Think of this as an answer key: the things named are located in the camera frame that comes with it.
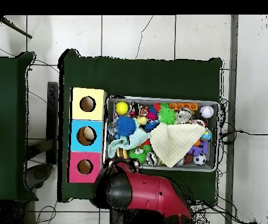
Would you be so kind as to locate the yellow smiley ball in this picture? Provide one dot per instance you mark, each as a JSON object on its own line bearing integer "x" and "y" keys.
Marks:
{"x": 121, "y": 108}

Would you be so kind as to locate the wooden box with three holes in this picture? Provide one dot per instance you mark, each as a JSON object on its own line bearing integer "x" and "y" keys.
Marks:
{"x": 96, "y": 114}

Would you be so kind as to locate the cream knitted cloth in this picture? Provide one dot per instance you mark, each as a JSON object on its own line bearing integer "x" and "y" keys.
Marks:
{"x": 176, "y": 140}

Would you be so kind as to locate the orange plastic tray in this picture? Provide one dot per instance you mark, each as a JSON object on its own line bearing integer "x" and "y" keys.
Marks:
{"x": 183, "y": 106}

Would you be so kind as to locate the blue spiky ball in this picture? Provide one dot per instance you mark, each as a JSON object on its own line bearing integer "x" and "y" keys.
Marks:
{"x": 125, "y": 126}

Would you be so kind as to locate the green fuzzy toy with eyes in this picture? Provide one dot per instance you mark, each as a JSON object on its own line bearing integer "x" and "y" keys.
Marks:
{"x": 138, "y": 154}

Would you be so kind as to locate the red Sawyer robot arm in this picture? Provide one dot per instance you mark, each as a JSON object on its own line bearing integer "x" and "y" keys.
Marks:
{"x": 148, "y": 193}

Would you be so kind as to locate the purple foam toy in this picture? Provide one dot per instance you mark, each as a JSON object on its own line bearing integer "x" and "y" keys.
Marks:
{"x": 195, "y": 150}

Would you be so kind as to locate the green spiky ball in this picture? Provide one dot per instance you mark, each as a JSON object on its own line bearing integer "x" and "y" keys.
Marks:
{"x": 167, "y": 115}

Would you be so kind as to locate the dark green side table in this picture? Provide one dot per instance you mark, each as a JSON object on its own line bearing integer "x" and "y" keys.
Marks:
{"x": 3, "y": 116}

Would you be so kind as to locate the white baseball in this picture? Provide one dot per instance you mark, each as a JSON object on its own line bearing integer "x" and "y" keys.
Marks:
{"x": 207, "y": 111}

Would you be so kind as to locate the light blue muslin cloth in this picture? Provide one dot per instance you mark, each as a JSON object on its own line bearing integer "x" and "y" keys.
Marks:
{"x": 129, "y": 141}

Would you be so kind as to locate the black and white soccer ball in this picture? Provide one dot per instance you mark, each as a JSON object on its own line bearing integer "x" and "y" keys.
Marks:
{"x": 199, "y": 159}

